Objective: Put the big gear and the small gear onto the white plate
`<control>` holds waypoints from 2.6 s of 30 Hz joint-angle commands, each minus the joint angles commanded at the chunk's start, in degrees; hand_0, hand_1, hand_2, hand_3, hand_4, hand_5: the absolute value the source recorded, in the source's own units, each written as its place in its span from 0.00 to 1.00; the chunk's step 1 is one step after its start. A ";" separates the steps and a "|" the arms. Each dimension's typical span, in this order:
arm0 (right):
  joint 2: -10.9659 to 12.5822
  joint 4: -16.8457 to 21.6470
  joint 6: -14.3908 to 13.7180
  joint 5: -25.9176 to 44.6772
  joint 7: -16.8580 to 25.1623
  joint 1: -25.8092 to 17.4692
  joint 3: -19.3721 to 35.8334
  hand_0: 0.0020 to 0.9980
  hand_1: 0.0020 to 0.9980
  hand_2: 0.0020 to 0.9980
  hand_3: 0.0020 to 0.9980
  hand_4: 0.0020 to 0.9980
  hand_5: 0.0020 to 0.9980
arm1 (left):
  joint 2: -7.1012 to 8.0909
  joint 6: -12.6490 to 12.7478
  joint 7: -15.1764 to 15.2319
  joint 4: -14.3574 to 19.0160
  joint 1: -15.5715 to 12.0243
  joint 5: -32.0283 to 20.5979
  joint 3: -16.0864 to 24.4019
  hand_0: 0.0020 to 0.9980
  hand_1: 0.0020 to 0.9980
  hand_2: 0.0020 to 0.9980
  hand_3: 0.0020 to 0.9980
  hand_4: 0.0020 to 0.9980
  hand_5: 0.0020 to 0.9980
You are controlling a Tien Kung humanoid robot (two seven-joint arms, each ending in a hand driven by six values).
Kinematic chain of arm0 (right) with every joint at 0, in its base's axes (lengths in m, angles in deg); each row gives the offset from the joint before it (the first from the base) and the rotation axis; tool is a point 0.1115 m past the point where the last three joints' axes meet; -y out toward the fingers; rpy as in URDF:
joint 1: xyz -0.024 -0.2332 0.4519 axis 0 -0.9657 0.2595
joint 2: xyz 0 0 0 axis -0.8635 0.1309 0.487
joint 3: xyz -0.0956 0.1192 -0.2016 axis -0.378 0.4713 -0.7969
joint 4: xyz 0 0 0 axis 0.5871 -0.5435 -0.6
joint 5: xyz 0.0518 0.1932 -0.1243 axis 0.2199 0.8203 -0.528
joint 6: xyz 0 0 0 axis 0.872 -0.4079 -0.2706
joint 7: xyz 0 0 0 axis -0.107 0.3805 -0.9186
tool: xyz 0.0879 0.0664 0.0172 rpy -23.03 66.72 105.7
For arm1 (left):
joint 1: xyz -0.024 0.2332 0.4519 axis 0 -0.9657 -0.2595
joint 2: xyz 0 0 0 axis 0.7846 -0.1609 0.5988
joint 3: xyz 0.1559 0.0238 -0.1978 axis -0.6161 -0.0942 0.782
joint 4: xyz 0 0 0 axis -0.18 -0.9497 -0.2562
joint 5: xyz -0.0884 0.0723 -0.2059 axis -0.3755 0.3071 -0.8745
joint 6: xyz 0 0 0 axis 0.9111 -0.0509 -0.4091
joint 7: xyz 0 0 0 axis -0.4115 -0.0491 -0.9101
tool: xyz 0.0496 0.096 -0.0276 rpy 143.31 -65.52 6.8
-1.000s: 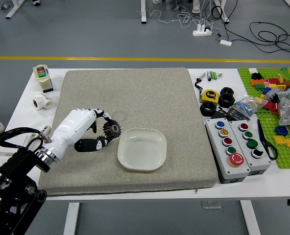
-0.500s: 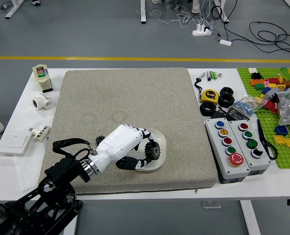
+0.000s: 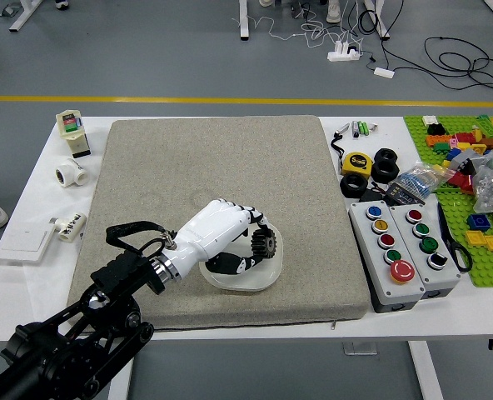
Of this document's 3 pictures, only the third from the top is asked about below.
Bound cream switch box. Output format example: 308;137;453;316
55;108;92;159

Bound green brick baseplate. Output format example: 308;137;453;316
403;114;493;289

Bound red toy brick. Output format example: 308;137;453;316
448;172;475;193

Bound white power strip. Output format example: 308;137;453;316
327;40;362;63

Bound grey five-button control box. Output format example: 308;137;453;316
348;201;426;314

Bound white table leg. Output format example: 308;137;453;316
107;357;136;400
407;341;446;400

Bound blue square toy brick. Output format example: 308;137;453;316
467;213;492;231

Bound black floor cable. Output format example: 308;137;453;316
423;36;493;91

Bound black scissors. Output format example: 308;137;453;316
436;202;474;274

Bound white flat card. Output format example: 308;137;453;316
0;227;58;266

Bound plastic bag of metal nuts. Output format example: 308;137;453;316
471;145;493;213

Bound USB stick with black lanyard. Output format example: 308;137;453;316
331;122;352;170

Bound white square dish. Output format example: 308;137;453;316
199;220;284;292

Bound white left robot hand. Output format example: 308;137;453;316
162;198;275;280

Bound grey four-button control box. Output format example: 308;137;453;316
389;202;462;300

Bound grey toy brick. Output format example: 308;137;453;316
454;149;481;168

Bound black digital meter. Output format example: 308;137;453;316
386;182;426;208

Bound yellow tape measure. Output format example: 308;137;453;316
340;152;374;178

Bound grey under-table bracket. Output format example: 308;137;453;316
341;341;377;356

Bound plastic bag of blue parts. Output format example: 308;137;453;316
390;160;456;199

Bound white floor cable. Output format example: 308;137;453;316
232;7;364;52

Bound black rubber tyre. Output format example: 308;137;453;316
371;160;401;183
373;147;399;164
340;173;371;198

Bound black flat module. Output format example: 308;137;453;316
359;186;393;205

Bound grey-brown mat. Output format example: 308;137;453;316
65;115;371;336

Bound big black gear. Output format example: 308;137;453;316
250;226;278;263

